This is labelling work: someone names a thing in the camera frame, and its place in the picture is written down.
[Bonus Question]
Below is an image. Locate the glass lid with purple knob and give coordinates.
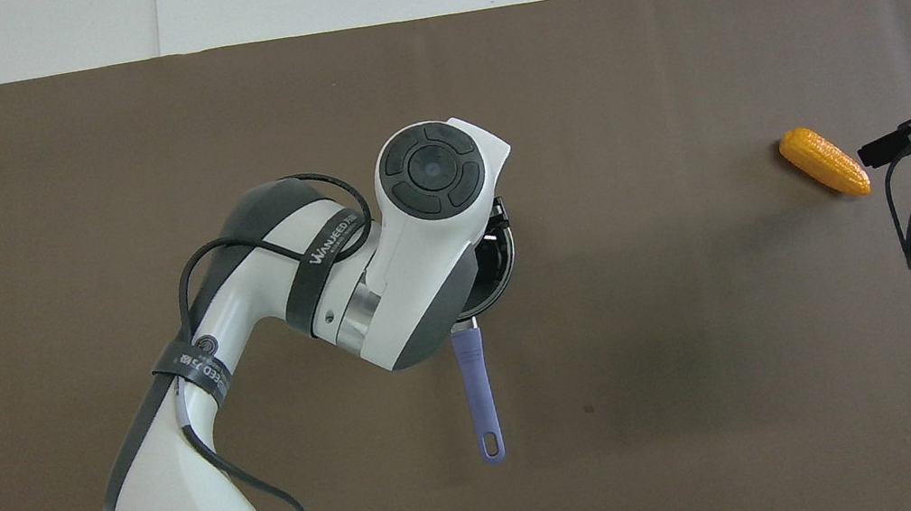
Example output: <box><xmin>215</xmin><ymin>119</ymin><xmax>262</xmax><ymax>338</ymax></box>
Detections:
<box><xmin>447</xmin><ymin>192</ymin><xmax>526</xmax><ymax>321</ymax></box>

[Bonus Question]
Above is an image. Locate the yellow toy corn cob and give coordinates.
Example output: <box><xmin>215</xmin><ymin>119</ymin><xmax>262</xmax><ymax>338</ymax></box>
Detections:
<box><xmin>776</xmin><ymin>117</ymin><xmax>873</xmax><ymax>208</ymax></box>

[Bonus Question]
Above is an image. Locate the brown table mat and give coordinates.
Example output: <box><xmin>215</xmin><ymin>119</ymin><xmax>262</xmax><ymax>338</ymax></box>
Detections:
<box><xmin>0</xmin><ymin>0</ymin><xmax>911</xmax><ymax>511</ymax></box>

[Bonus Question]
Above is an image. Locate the dark pot with purple handle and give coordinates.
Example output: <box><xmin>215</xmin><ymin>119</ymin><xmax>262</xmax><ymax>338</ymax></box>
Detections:
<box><xmin>429</xmin><ymin>192</ymin><xmax>551</xmax><ymax>470</ymax></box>

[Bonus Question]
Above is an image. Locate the black printed cable strap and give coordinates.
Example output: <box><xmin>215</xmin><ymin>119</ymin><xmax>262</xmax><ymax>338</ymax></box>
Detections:
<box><xmin>270</xmin><ymin>204</ymin><xmax>387</xmax><ymax>343</ymax></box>
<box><xmin>147</xmin><ymin>329</ymin><xmax>236</xmax><ymax>414</ymax></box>

